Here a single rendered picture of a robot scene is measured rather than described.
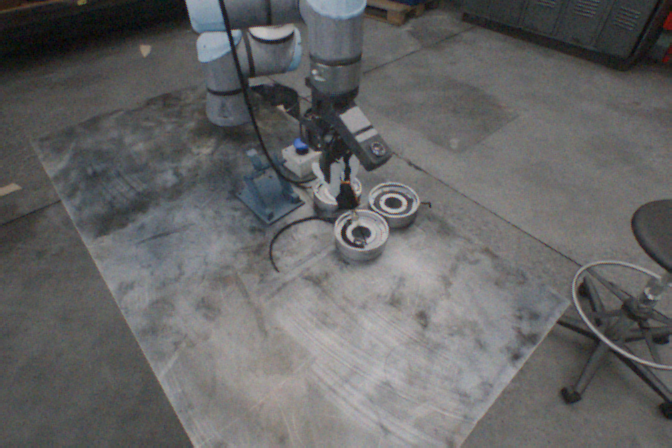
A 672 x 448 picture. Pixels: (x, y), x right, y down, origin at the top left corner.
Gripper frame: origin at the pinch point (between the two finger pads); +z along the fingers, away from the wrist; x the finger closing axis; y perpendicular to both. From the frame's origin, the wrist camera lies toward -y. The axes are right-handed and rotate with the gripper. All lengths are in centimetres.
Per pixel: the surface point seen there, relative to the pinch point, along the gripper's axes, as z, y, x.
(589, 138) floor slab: 93, 2, -218
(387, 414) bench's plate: 12.8, -28.5, 18.2
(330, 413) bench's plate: 12.8, -22.9, 24.0
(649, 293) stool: 56, -54, -80
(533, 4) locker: 62, 108, -332
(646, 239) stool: 31, -44, -70
